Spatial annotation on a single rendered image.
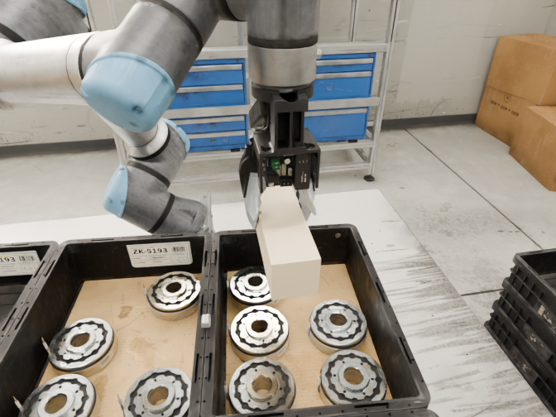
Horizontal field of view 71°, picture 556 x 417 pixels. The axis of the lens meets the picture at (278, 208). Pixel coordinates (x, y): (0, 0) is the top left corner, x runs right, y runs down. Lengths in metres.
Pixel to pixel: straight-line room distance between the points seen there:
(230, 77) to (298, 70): 2.00
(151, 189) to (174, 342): 0.39
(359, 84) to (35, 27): 2.11
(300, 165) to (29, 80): 0.33
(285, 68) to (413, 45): 3.28
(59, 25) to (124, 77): 0.40
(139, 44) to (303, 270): 0.30
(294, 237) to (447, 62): 3.46
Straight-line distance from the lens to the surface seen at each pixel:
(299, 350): 0.73
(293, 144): 0.45
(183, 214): 1.01
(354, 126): 2.70
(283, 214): 0.55
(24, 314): 0.78
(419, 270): 1.12
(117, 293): 0.88
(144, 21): 0.41
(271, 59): 0.42
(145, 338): 0.78
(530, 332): 1.50
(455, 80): 3.99
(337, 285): 0.84
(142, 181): 0.99
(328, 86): 2.55
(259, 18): 0.42
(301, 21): 0.42
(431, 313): 1.02
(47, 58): 0.51
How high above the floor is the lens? 1.42
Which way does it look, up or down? 34 degrees down
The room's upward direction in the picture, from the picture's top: straight up
